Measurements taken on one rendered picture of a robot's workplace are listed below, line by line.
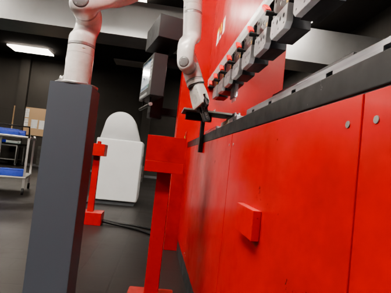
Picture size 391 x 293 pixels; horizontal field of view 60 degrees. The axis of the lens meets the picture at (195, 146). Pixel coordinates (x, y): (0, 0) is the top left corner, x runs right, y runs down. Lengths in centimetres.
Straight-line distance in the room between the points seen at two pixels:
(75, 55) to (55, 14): 439
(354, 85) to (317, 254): 25
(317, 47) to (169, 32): 364
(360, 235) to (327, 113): 20
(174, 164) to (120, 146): 353
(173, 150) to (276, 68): 178
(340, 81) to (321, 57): 566
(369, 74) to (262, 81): 245
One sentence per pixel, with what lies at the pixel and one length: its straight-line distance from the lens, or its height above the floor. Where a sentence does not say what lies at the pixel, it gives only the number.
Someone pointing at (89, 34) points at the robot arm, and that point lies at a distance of 167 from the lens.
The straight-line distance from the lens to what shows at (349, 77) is 53.
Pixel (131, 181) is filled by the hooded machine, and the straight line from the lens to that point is 489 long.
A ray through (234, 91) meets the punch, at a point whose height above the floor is 113.
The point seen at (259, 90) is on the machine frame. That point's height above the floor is 137.
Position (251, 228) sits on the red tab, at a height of 58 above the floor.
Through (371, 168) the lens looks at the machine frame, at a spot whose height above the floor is 73.
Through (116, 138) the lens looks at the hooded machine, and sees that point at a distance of 494.
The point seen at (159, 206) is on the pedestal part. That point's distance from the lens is 147.
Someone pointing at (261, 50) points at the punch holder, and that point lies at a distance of 138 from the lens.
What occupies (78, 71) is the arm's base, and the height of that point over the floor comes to 106.
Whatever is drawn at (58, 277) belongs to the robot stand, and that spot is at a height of 17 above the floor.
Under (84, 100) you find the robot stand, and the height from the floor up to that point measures 93.
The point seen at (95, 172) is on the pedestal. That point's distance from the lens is 352.
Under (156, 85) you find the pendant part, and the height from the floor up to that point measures 132.
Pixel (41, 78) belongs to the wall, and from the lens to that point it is 1305.
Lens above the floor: 71
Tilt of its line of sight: 3 degrees up
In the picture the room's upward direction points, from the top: 6 degrees clockwise
